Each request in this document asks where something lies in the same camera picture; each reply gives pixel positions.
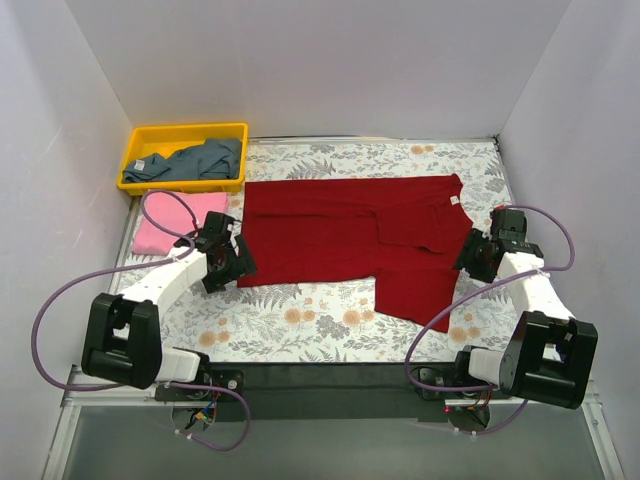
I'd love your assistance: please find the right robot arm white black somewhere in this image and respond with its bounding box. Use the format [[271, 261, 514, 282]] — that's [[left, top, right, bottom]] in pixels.
[[452, 207, 598, 409]]

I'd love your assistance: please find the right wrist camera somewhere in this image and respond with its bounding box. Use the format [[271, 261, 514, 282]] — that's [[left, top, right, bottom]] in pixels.
[[483, 206, 504, 240]]

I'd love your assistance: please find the folded pink t shirt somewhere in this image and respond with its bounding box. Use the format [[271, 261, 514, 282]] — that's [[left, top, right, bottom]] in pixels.
[[131, 193, 230, 256]]

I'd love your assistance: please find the red t shirt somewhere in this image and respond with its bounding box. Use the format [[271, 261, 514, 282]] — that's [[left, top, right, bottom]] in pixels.
[[238, 174, 472, 325]]

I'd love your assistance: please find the aluminium frame rail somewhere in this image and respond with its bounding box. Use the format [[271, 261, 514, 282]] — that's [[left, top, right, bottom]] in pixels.
[[61, 366, 172, 407]]

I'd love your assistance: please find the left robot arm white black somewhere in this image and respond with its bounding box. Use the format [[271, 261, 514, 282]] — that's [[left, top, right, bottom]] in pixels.
[[81, 212, 257, 400]]

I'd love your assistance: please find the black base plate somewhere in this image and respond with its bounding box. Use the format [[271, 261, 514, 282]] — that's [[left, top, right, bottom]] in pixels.
[[153, 360, 514, 425]]

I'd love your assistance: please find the grey-blue t shirt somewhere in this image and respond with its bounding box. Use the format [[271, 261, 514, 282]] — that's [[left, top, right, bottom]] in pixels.
[[122, 139, 242, 183]]

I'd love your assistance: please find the yellow plastic bin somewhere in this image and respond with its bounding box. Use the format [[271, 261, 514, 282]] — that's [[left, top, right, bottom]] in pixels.
[[116, 122, 249, 196]]

